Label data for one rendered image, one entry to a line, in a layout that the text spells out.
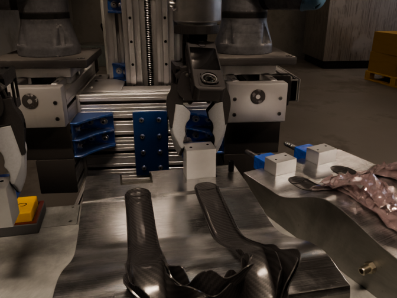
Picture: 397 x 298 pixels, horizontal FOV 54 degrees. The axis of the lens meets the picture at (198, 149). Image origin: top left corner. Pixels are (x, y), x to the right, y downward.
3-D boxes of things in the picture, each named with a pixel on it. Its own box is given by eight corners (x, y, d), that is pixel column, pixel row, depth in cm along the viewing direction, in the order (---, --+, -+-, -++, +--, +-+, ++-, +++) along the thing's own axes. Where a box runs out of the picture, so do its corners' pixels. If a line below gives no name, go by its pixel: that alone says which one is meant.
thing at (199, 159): (175, 152, 77) (175, 126, 75) (200, 151, 77) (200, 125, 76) (186, 181, 65) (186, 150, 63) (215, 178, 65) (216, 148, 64)
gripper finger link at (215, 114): (224, 139, 72) (213, 91, 68) (233, 151, 66) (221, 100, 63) (208, 143, 71) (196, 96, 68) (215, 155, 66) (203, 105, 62)
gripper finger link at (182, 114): (176, 145, 70) (188, 97, 68) (182, 158, 65) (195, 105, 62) (160, 143, 70) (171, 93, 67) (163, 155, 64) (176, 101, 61)
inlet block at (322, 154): (275, 155, 90) (277, 133, 88) (292, 152, 92) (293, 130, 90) (316, 177, 79) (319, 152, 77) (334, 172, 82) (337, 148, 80)
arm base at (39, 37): (29, 49, 105) (23, 10, 101) (85, 49, 106) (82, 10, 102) (8, 58, 91) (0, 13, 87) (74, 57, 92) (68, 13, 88)
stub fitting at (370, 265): (366, 268, 52) (355, 273, 51) (368, 258, 52) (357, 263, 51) (375, 274, 51) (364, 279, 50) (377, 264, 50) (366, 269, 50)
